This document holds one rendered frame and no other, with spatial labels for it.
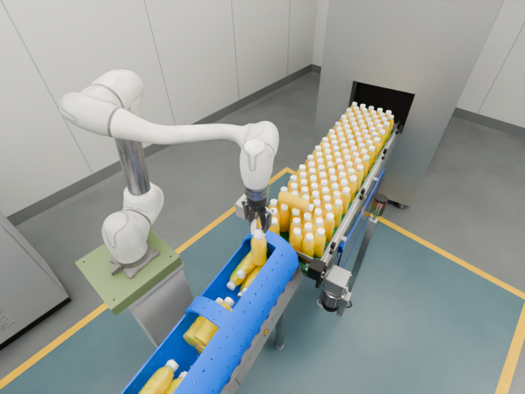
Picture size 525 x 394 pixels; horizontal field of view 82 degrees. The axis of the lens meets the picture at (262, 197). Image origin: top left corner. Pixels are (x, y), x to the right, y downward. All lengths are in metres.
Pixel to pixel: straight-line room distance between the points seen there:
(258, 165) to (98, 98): 0.55
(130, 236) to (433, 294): 2.35
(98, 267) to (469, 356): 2.46
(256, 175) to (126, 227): 0.69
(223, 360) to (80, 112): 0.93
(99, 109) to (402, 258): 2.63
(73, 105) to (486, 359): 2.81
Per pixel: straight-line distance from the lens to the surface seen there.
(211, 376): 1.19
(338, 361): 2.47
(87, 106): 1.11
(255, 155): 0.94
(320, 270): 1.57
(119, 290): 1.58
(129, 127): 1.06
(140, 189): 1.50
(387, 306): 2.73
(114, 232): 1.45
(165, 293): 1.73
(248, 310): 1.24
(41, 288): 2.79
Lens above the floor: 2.31
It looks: 44 degrees down
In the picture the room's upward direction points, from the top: 2 degrees counter-clockwise
